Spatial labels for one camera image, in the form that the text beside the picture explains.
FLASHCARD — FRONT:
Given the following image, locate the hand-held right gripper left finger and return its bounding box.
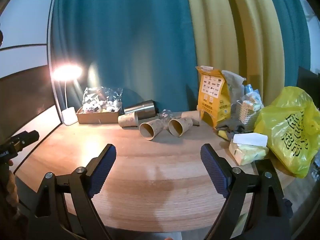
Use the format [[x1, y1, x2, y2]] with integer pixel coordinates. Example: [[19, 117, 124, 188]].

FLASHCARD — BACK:
[[27, 144, 117, 240]]

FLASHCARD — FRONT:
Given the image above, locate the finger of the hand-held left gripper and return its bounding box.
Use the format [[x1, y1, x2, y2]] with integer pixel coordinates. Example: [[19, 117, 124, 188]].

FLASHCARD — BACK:
[[11, 130, 40, 151]]

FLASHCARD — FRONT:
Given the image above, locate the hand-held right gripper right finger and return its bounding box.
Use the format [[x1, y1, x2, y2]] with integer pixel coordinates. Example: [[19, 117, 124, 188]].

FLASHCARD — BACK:
[[200, 144, 292, 240]]

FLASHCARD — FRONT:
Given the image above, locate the person's left forearm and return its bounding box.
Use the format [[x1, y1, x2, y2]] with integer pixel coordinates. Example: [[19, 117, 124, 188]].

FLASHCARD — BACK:
[[0, 169, 20, 208]]

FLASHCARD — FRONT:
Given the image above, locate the beige paper cup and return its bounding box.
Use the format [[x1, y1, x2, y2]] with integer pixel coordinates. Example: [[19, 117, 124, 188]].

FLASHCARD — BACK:
[[181, 110, 202, 126], [118, 111, 139, 127], [139, 119, 167, 141], [168, 117, 194, 138]]

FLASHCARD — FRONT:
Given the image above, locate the yellow tissue pack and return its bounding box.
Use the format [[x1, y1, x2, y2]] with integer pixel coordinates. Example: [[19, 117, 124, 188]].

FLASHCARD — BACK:
[[228, 133, 270, 166]]

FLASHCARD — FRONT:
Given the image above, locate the white desk lamp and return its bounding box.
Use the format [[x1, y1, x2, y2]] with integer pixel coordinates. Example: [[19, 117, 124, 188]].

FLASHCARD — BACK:
[[53, 65, 82, 126]]

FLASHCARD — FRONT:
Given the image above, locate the grey cloth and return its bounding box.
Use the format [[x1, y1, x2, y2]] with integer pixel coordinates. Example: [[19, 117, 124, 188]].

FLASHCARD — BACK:
[[216, 119, 247, 137]]

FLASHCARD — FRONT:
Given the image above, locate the brown cardboard box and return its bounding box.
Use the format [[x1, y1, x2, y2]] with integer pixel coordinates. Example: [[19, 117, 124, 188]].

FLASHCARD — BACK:
[[76, 105, 123, 124]]

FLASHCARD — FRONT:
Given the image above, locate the white woven basket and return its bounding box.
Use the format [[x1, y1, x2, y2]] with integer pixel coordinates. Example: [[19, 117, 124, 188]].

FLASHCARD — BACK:
[[236, 99, 263, 132]]

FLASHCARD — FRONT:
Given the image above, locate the clear bag of white packets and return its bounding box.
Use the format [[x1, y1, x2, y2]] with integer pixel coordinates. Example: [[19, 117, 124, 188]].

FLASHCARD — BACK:
[[82, 86, 124, 113]]

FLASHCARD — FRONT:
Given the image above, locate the stainless steel tumbler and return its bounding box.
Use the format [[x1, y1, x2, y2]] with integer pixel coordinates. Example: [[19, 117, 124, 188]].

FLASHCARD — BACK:
[[124, 100, 160, 120]]

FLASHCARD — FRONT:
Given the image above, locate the orange printed paper bag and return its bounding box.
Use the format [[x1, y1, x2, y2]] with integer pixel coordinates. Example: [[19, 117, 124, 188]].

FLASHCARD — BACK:
[[195, 65, 232, 130]]

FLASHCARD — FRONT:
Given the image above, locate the crumpled clear plastic wrap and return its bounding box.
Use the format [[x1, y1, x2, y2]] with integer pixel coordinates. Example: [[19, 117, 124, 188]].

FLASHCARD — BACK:
[[158, 109, 176, 123]]

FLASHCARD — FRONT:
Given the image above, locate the yellow printed plastic bag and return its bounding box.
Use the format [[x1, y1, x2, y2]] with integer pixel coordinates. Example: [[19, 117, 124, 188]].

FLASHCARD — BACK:
[[253, 86, 320, 179]]

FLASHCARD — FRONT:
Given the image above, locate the grey white plastic bag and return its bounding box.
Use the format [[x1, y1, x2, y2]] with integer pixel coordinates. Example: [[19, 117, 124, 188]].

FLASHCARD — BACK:
[[221, 70, 247, 105]]

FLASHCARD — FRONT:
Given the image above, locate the teal curtain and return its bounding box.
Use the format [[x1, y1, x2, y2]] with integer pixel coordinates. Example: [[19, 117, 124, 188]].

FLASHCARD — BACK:
[[262, 0, 312, 90], [50, 0, 199, 120]]

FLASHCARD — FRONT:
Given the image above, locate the yellow curtain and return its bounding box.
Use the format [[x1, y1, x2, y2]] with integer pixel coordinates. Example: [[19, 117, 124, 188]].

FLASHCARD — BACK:
[[184, 0, 287, 103]]

